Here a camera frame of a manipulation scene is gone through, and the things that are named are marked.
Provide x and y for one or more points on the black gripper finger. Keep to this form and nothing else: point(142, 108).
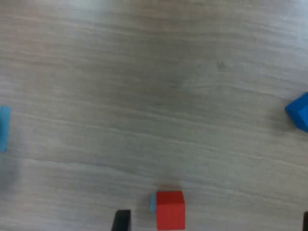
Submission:
point(305, 222)
point(121, 220)

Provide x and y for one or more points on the red cube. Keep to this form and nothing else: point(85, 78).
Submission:
point(170, 211)

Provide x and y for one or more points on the small table sticker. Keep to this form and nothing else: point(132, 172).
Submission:
point(153, 204)
point(4, 127)

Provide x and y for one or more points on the blue cube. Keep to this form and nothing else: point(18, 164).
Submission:
point(298, 113)

